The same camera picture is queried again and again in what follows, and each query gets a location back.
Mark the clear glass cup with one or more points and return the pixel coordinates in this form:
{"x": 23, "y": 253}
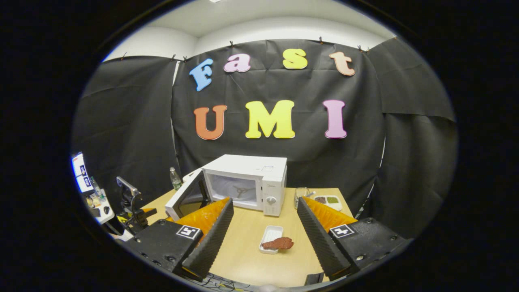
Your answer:
{"x": 301, "y": 198}

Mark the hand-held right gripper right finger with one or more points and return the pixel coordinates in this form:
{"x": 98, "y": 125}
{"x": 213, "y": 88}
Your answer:
{"x": 320, "y": 243}

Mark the computer monitor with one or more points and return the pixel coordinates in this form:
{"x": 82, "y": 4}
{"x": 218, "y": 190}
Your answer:
{"x": 82, "y": 172}

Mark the patterned utensil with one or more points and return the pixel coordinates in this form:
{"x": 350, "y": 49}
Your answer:
{"x": 311, "y": 194}

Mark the brown meat piece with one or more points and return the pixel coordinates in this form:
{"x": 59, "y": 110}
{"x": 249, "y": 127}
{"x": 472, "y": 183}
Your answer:
{"x": 279, "y": 243}

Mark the white rectangular dish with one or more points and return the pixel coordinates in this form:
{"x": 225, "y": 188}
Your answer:
{"x": 271, "y": 233}

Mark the divided white dish with beans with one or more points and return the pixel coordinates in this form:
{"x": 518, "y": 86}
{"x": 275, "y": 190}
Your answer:
{"x": 329, "y": 200}

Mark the white microwave oven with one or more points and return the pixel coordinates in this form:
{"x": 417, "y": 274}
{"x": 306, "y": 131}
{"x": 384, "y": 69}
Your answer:
{"x": 251, "y": 166}

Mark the clear plastic water bottle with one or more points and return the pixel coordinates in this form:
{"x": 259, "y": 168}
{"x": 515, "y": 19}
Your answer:
{"x": 175, "y": 180}

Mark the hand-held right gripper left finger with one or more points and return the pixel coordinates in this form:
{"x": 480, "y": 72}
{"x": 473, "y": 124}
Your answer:
{"x": 211, "y": 243}

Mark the white side desk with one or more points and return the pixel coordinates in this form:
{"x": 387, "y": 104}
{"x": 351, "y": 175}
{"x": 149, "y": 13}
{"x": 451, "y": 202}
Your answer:
{"x": 101, "y": 207}

